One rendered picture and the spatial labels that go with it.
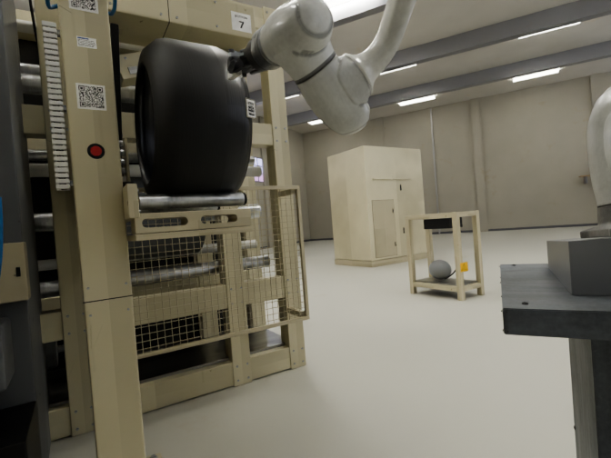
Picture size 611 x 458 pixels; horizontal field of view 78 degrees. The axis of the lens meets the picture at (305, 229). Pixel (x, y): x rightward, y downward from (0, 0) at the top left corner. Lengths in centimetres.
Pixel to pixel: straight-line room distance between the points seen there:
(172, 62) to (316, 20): 58
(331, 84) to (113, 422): 112
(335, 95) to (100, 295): 88
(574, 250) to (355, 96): 48
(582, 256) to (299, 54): 60
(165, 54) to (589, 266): 114
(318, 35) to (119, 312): 95
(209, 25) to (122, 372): 136
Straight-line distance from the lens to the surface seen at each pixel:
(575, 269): 74
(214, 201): 125
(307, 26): 76
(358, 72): 83
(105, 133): 130
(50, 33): 141
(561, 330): 65
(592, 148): 88
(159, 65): 125
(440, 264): 389
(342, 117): 83
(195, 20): 182
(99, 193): 127
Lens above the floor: 80
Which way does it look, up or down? 1 degrees down
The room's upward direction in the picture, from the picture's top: 4 degrees counter-clockwise
